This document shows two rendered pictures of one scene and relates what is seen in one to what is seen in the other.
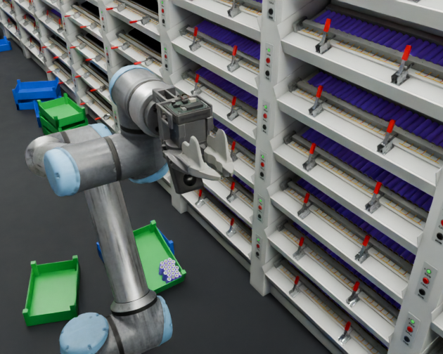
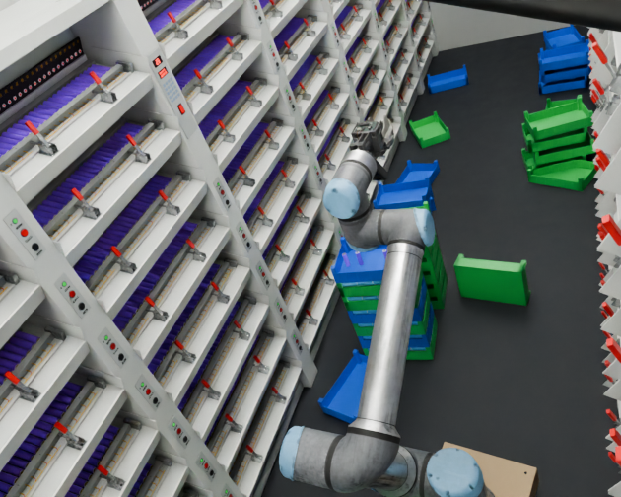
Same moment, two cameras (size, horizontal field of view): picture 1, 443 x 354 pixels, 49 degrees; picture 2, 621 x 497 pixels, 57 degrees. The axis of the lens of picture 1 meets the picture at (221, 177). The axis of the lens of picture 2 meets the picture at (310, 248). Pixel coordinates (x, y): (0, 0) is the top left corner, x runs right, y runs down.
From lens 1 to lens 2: 194 cm
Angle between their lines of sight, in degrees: 87
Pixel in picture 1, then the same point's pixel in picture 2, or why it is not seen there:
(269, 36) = (97, 327)
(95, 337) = (447, 452)
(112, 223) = not seen: hidden behind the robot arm
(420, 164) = (211, 238)
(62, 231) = not seen: outside the picture
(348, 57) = (143, 248)
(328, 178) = (201, 338)
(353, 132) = (184, 282)
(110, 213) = not seen: hidden behind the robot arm
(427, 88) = (181, 198)
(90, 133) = (309, 433)
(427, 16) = (160, 159)
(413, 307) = (272, 297)
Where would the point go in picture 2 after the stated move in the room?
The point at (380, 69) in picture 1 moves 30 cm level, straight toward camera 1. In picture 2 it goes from (160, 225) to (247, 184)
